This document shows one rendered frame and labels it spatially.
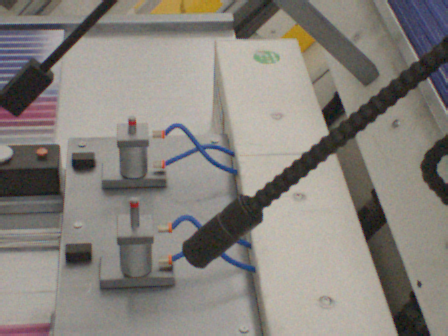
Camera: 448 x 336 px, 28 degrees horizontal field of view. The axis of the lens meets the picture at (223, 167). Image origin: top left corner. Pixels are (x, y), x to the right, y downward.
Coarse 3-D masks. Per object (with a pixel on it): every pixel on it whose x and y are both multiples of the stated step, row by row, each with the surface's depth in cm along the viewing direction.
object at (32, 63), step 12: (36, 60) 67; (24, 72) 66; (36, 72) 66; (48, 72) 67; (12, 84) 67; (24, 84) 67; (36, 84) 67; (48, 84) 67; (0, 96) 67; (12, 96) 67; (24, 96) 67; (36, 96) 67; (12, 108) 68; (24, 108) 68
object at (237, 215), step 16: (224, 208) 45; (240, 208) 44; (208, 224) 45; (224, 224) 45; (240, 224) 44; (256, 224) 44; (192, 240) 46; (208, 240) 45; (224, 240) 45; (192, 256) 45; (208, 256) 45
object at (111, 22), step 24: (0, 24) 100; (24, 24) 100; (48, 24) 100; (72, 24) 101; (96, 24) 101; (120, 24) 101; (144, 24) 101; (168, 24) 102; (192, 24) 102; (216, 24) 102
